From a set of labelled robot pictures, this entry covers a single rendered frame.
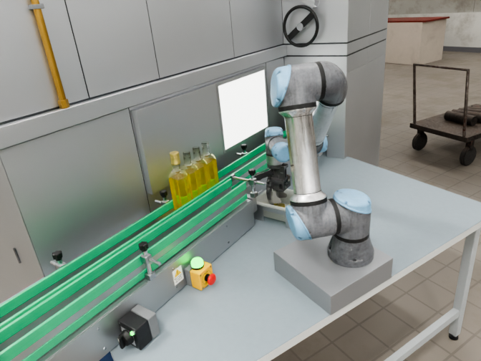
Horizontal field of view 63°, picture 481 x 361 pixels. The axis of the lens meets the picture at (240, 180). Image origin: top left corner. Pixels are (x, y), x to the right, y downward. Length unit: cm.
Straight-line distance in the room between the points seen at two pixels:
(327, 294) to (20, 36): 114
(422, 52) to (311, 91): 869
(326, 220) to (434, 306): 142
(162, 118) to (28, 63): 51
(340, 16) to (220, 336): 164
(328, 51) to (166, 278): 148
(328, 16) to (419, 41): 756
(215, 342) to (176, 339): 12
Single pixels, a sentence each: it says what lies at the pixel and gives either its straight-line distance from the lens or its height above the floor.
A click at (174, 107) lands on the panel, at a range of 161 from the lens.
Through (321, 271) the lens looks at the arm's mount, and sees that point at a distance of 132.
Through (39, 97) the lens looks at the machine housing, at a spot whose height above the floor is 144.
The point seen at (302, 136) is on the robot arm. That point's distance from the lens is 118.
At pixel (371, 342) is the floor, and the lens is 227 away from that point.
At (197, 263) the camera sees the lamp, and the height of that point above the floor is 85.
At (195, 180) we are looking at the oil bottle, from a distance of 152.
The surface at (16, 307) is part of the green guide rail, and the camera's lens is 129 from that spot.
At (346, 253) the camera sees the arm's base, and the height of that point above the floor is 88.
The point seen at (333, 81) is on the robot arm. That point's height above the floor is 141.
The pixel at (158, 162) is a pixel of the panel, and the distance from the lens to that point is 157.
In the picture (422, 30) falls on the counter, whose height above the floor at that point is 72.
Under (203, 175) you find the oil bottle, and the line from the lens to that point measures 155.
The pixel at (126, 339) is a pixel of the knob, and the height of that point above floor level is 81.
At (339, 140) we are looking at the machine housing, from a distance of 234.
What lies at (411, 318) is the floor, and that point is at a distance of 243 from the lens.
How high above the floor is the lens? 165
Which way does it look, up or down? 25 degrees down
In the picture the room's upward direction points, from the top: 6 degrees counter-clockwise
